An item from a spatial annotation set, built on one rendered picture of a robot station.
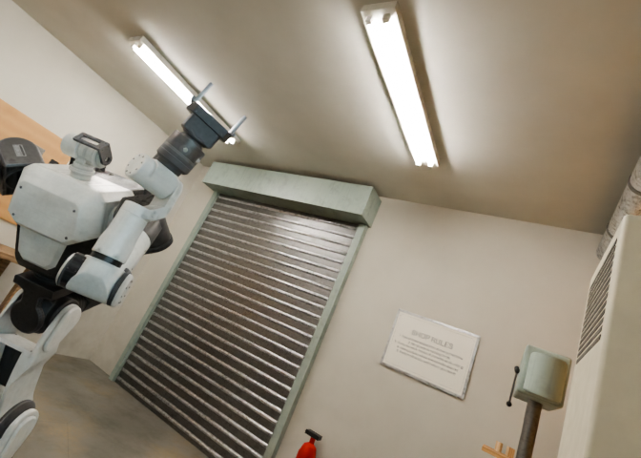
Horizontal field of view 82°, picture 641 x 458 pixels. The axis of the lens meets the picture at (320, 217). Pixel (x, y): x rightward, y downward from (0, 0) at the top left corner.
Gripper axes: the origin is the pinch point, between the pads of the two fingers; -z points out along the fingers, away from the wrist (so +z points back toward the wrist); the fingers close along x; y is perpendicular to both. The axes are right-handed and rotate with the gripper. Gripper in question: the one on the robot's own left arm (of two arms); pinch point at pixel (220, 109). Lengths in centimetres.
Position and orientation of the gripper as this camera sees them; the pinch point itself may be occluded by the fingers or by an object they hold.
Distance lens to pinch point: 98.0
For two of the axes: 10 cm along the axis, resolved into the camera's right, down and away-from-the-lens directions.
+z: -6.2, 7.7, -1.4
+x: -6.6, -6.2, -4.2
